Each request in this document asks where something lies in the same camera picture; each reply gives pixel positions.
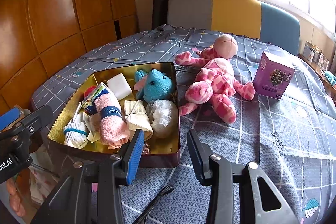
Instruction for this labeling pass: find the white sock blue stripe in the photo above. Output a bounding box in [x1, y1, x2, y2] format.
[63, 102, 88, 149]

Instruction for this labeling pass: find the pink towel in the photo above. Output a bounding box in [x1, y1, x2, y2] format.
[94, 93, 130, 149]

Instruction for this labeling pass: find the green blue tissue pack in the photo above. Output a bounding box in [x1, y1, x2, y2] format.
[81, 83, 112, 115]

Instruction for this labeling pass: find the cream cloth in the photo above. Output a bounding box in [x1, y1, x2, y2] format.
[124, 100, 153, 141]

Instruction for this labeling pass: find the grey checked bed sheet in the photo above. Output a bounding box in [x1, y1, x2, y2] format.
[32, 25, 335, 223]

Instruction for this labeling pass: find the gold tin box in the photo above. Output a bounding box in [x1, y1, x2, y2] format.
[48, 62, 181, 168]

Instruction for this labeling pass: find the pink braided scrunchie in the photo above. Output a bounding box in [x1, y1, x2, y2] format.
[142, 143, 151, 155]

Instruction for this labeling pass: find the white paper packet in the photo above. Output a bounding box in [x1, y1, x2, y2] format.
[83, 113, 101, 143]

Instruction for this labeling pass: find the red plush item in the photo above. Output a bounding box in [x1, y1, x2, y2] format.
[84, 86, 97, 98]

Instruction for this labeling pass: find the white fluffy item in plastic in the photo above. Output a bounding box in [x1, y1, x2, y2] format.
[146, 100, 178, 139]

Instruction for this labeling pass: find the white soap bar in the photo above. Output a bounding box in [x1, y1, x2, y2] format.
[106, 73, 132, 101]

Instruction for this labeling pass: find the teal plush toy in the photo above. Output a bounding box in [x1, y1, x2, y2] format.
[134, 69, 175, 102]

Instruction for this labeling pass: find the pink giraffe plush toy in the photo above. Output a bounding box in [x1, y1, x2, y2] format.
[174, 34, 255, 124]

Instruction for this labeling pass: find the purple cardboard box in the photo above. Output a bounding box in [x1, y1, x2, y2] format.
[253, 52, 295, 99]

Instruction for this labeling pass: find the wooden wardrobe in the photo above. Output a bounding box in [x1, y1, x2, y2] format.
[1, 0, 138, 113]

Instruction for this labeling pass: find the wooden desk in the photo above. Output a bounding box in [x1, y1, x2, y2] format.
[298, 53, 335, 103]

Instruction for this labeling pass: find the teal plush on desk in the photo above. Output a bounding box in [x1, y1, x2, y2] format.
[324, 71, 336, 86]

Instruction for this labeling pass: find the yellow blue grey headboard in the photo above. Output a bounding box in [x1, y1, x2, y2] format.
[167, 0, 300, 56]

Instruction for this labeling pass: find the black rolled mat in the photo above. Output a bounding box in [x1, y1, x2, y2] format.
[151, 0, 169, 30]

